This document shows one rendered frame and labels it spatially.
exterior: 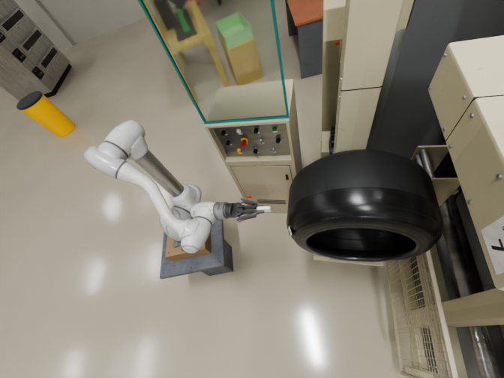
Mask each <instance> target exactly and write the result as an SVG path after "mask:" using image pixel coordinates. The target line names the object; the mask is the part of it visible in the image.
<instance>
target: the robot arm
mask: <svg viewBox="0 0 504 378"><path fill-rule="evenodd" d="M145 135H146V132H145V130H144V128H143V126H142V125H141V124H140V123H138V122H136V121H133V120H130V121H124V122H122V123H121V124H119V125H117V126H116V127H115V128H114V129H113V130H112V131H111V132H110V133H109V134H108V135H107V136H106V139H105V140H104V141H103V142H102V143H101V144H100V145H99V146H96V145H93V146H91V147H89V148H87V149H86V150H85V154H84V158H85V159H86V160H87V161H88V163H89V164H90V165H91V166H92V167H94V168H95V169H96V170H98V171H99V172H101V173H103V174H105V175H107V176H110V177H113V178H115V179H118V180H122V181H125V182H130V183H132V184H135V185H139V186H140V187H141V188H143V189H144V190H145V191H146V192H147V194H148V195H149V197H150V199H151V201H152V202H153V204H154V206H155V208H156V209H157V211H158V213H159V215H160V220H159V222H160V227H161V229H162V230H163V231H164V232H165V233H166V234H167V235H168V236H169V237H170V238H172V239H174V242H173V245H172V246H173V247H174V248H177V247H179V246H181V251H185V252H187V253H190V254H193V253H196V252H197V251H199V250H200V248H201V247H202V246H203V245H204V244H205V242H206V240H207V238H208V237H209V233H210V231H211V228H212V225H213V224H214V222H215V221H216V220H220V219H228V218H236V220H237V221H238V222H239V223H240V222H242V221H245V220H248V219H251V218H256V217H257V215H258V214H263V213H264V212H272V207H271V206H264V205H259V204H258V203H257V202H254V201H250V200H246V199H243V198H241V201H240V202H237V203H228V202H212V201H206V202H200V200H201V197H202V191H201V190H200V188H199V187H198V186H196V185H195V184H181V183H180V182H179V181H178V180H177V179H176V178H175V177H174V176H173V175H172V173H171V172H170V171H169V170H168V169H167V168H166V167H165V166H164V165H163V164H162V163H161V162H160V161H159V160H158V159H157V158H156V157H155V156H154V155H153V154H152V153H151V152H150V151H149V148H148V145H147V143H146V139H145ZM127 159H130V160H132V161H135V162H136V163H137V164H138V165H139V166H141V167H142V168H143V169H144V170H145V171H146V172H147V173H148V174H149V175H150V176H151V177H152V178H153V179H154V180H155V181H156V182H157V183H158V184H159V185H161V186H162V187H163V188H164V189H165V190H166V191H167V192H168V193H169V194H170V199H171V200H172V203H173V207H172V208H170V207H169V206H168V204H167V201H166V200H165V199H164V196H163V194H162V193H161V190H160V189H159V187H158V186H157V184H156V183H155V182H154V181H153V180H152V179H151V178H150V177H149V176H147V175H146V174H145V173H144V172H142V171H140V170H139V169H137V168H136V167H135V166H133V165H132V164H131V163H129V162H127V161H126V160H127ZM242 203H243V204H244V203H245V204H248V205H242ZM251 209H256V210H251ZM242 215H244V216H242ZM240 216H241V217H240ZM192 218H193V219H192Z"/></svg>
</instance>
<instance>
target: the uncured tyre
mask: <svg viewBox="0 0 504 378"><path fill-rule="evenodd" d="M286 225H287V229H288V227H289V228H290V230H291V233H292V236H291V237H292V239H293V240H294V241H295V243H296V244H297V245H298V246H299V247H301V248H303V249H304V250H306V251H308V252H311V253H312V254H316V255H319V256H322V257H328V258H332V259H336V260H346V261H355V262H387V261H395V260H404V259H408V258H411V257H416V256H418V255H421V254H423V253H425V252H427V251H429V250H430V249H431V248H432V247H433V246H434V245H435V244H436V243H437V242H438V240H439V239H440V238H441V236H442V234H443V219H442V215H441V212H440V207H439V204H438V202H437V196H436V194H435V190H434V185H433V182H432V180H431V177H430V176H429V175H428V174H427V172H426V171H425V170H424V168H423V167H422V166H420V165H419V164H418V163H416V162H415V161H413V160H410V159H409V158H407V157H403V156H400V155H398V154H393V153H390V152H387V151H379V150H370V149H358V150H349V151H341V152H338V153H334V154H330V155H327V156H325V157H322V158H320V159H318V160H316V161H314V162H313V163H311V164H309V165H307V166H306V167H305V168H303V169H302V170H301V171H300V172H299V173H298V174H297V175H296V176H295V178H294V179H293V181H292V184H291V186H290V189H289V202H288V210H287V219H286Z"/></svg>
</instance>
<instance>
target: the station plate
mask: <svg viewBox="0 0 504 378"><path fill-rule="evenodd" d="M481 233H482V235H483V238H484V242H485V244H486V246H487V250H488V253H489V255H490V258H491V261H492V263H493V267H494V270H495V272H496V274H497V275H498V274H501V273H503V272H504V216H502V217H501V218H499V219H498V220H496V221H494V222H493V223H492V224H490V225H489V226H486V227H485V228H484V229H482V230H481Z"/></svg>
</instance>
